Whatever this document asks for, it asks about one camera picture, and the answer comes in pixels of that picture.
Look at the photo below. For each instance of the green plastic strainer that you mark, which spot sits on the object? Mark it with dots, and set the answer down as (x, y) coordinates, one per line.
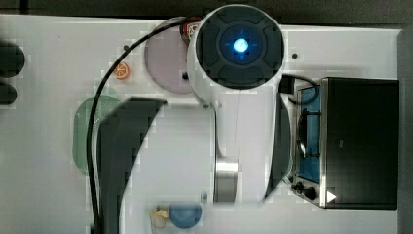
(106, 105)

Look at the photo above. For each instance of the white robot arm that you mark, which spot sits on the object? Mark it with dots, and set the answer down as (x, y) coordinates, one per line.
(164, 163)

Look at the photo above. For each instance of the purple round plate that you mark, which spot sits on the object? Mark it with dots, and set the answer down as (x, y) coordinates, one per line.
(165, 58)

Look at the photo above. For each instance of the red ketchup bottle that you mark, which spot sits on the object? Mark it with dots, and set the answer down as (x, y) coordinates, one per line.
(187, 31)

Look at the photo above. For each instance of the orange slice toy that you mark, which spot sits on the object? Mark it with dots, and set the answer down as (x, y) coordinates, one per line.
(122, 71)

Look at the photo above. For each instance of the blue bowl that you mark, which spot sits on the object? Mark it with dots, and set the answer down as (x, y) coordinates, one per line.
(185, 216)

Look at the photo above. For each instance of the yellow toy food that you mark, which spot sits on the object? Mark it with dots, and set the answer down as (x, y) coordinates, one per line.
(159, 217)

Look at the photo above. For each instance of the black toaster oven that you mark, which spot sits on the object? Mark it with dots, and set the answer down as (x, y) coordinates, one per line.
(346, 144)

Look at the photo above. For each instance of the small black cylinder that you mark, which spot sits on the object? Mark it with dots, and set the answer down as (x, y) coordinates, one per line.
(8, 94)

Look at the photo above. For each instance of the large black cylinder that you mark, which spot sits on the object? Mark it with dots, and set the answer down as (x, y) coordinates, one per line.
(12, 59)

